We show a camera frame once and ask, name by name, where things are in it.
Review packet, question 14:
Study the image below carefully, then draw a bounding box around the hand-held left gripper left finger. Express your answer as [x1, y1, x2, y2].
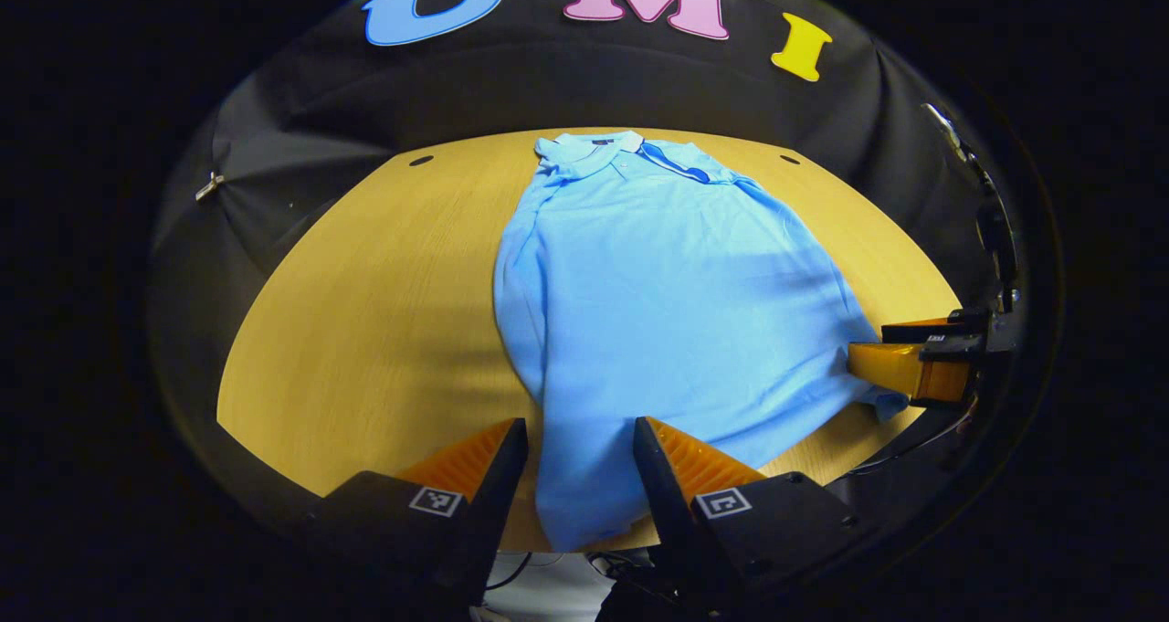
[306, 418, 529, 606]

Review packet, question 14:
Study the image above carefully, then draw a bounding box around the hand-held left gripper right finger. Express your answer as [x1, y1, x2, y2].
[633, 416, 859, 606]

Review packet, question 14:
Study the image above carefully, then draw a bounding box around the light blue polo T-shirt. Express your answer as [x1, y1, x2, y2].
[493, 131, 911, 553]

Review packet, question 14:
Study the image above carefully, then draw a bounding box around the person's white clothing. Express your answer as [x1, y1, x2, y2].
[475, 552, 631, 622]

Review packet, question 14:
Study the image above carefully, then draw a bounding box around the black backdrop cloth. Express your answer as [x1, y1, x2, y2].
[146, 0, 1024, 550]

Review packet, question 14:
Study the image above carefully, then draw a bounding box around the black cable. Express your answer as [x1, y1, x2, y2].
[848, 401, 974, 477]
[922, 101, 1020, 312]

